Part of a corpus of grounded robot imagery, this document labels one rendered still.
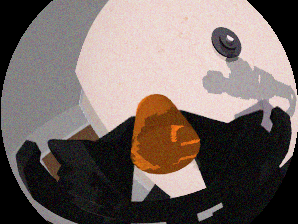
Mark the orange knob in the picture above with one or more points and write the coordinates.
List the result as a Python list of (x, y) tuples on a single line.
[(163, 140)]

